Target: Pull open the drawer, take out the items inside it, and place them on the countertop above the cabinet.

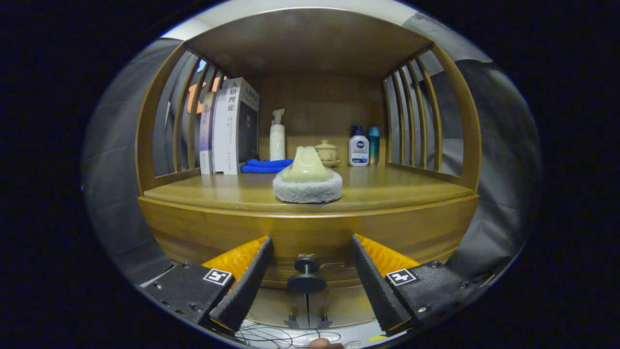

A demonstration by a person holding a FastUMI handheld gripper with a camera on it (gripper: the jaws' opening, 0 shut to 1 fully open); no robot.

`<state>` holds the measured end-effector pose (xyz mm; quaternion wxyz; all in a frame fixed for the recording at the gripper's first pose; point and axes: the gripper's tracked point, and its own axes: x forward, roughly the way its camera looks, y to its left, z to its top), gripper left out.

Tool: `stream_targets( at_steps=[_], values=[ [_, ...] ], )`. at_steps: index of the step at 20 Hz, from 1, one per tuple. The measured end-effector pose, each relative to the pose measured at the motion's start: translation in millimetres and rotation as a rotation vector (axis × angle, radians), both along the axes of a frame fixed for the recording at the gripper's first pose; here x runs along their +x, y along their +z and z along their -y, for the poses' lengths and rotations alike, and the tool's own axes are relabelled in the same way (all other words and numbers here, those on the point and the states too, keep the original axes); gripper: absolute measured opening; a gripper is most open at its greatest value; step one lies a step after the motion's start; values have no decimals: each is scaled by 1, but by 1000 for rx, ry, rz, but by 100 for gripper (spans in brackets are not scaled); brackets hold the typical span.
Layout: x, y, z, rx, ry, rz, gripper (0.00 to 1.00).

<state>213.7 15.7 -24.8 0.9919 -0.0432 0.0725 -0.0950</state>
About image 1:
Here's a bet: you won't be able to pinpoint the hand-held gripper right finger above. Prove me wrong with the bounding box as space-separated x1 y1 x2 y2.
349 234 478 336

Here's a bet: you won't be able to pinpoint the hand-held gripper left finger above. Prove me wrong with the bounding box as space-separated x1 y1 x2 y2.
139 236 274 333

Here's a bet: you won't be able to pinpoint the black round drawer knob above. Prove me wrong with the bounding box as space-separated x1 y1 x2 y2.
287 254 327 294

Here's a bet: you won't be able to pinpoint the wooden drawer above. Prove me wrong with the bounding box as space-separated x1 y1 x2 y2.
138 195 480 290

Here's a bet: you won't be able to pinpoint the cream handled white scrubbing pad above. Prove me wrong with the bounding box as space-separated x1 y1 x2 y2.
272 145 343 204

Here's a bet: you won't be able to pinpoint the wooden cabinet door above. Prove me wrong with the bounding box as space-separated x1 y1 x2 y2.
309 288 383 328
247 287 309 328

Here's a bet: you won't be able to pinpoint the wooden countertop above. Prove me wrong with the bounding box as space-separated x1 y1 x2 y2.
144 165 475 214

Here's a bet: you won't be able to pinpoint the wooden cabinet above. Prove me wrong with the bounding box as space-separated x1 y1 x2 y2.
135 7 483 330

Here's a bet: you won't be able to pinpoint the blue folded cloth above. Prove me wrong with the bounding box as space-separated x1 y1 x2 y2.
241 158 294 174

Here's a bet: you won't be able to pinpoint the white lotion bottle blue cap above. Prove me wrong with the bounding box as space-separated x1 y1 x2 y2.
348 126 370 167

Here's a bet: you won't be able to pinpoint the teal bottle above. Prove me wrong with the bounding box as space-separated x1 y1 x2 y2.
367 126 381 166

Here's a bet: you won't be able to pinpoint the beige lidded teacup with saucer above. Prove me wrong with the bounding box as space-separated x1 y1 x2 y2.
314 140 341 168

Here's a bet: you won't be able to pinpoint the white pump bottle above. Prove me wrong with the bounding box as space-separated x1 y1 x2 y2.
269 109 286 161

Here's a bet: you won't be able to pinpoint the thin purple book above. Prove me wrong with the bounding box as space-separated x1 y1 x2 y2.
199 91 217 175

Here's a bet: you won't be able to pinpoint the thick white book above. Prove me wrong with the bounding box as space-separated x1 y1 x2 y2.
212 77 260 175

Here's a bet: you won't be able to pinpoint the tangled thin black cables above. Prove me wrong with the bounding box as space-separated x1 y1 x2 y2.
232 322 342 349

